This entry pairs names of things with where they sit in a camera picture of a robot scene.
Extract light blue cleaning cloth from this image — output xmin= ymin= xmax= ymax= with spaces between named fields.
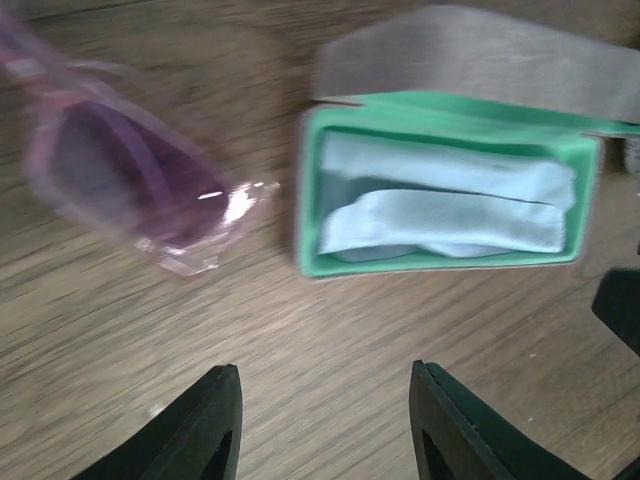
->
xmin=319 ymin=131 xmax=576 ymax=262

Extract pink transparent sunglasses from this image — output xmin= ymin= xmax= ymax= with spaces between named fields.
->
xmin=1 ymin=10 xmax=276 ymax=278

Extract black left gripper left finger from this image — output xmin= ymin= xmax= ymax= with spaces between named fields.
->
xmin=74 ymin=364 xmax=243 ymax=480

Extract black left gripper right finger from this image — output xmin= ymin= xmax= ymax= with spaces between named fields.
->
xmin=409 ymin=361 xmax=586 ymax=479

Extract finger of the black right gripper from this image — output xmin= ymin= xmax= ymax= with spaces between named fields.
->
xmin=592 ymin=268 xmax=640 ymax=355

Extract grey hard glasses case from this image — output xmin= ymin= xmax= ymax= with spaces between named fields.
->
xmin=295 ymin=5 xmax=639 ymax=279

